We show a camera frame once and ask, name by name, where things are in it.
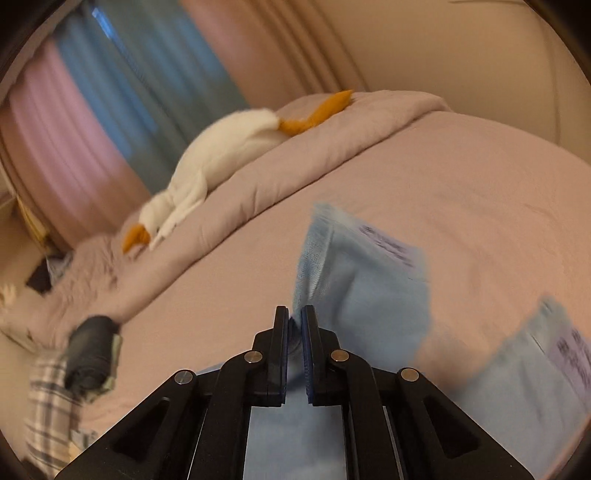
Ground light blue denim pants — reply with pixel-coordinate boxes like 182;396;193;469
245;205;590;479

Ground dark clothing heap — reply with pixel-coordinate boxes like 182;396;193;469
25;252;73;294

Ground folded dark denim jeans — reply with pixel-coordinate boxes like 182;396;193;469
64;316;119;398

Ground plaid pillow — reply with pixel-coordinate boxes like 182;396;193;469
24;352;98;479

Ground pink duvet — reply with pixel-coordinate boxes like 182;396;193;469
1;91;449;349

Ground pink bed sheet mattress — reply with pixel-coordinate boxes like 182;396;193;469
80;111;590;434

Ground white goose plush toy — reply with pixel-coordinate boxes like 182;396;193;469
121;90;353;254

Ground pink and blue curtain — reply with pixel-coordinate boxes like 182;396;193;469
1;1;367;250

